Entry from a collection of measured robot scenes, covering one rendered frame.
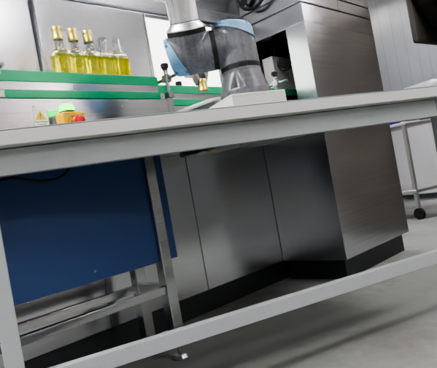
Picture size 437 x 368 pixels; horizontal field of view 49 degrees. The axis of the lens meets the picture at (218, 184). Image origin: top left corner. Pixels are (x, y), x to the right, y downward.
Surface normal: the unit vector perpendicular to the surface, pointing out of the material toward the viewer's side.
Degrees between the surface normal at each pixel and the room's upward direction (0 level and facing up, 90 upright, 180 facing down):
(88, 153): 90
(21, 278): 90
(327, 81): 90
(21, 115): 90
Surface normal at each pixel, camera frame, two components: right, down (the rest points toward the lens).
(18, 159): 0.41, -0.08
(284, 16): -0.69, 0.12
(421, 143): -0.89, 0.15
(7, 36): 0.69, -0.13
